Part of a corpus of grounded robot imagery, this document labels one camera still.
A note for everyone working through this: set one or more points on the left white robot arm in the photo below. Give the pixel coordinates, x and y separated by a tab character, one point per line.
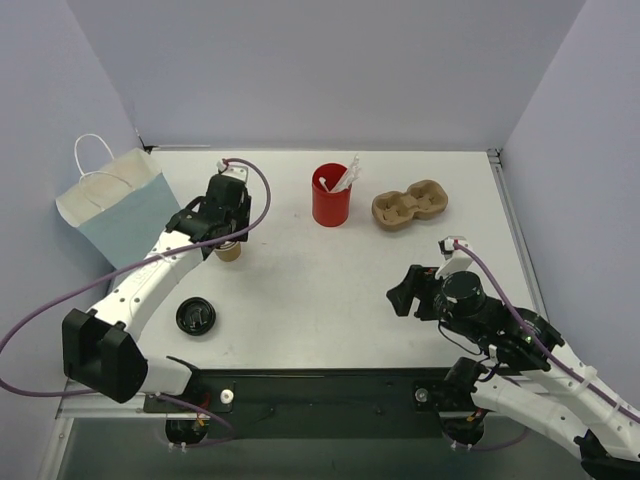
100	347

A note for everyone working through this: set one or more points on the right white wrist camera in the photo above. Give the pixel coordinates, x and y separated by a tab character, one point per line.
456	259

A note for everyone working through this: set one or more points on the stacked black cup lids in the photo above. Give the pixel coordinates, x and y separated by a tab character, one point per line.
195	316

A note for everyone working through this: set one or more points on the stacked brown paper cups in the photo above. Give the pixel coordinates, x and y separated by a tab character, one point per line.
229	251

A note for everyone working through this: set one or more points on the aluminium table frame rail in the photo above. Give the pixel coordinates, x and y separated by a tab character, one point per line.
494	158

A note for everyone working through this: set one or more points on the red ribbed cylinder holder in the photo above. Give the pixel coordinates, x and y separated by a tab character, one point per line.
329	209

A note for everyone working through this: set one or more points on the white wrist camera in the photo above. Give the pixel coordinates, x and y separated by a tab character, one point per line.
233	170
456	259

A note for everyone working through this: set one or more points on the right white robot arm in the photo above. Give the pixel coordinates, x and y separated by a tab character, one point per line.
562	398

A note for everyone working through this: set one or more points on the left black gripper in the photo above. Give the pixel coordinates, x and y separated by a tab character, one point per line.
240	220

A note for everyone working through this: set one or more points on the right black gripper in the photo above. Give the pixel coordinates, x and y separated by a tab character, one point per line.
420	295

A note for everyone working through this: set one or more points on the light blue paper bag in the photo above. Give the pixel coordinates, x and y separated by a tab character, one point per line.
122	207

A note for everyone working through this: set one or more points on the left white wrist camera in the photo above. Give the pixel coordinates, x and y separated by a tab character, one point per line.
233	170

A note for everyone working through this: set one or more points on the brown cardboard cup carrier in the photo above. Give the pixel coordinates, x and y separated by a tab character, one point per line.
396	210

